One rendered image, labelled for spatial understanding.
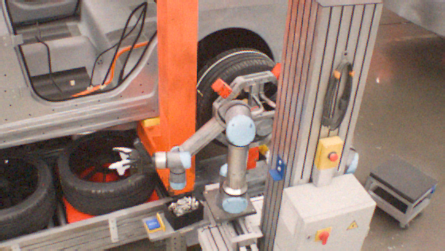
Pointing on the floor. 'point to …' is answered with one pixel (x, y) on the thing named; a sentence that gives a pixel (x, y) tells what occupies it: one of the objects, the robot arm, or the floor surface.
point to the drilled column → (178, 242)
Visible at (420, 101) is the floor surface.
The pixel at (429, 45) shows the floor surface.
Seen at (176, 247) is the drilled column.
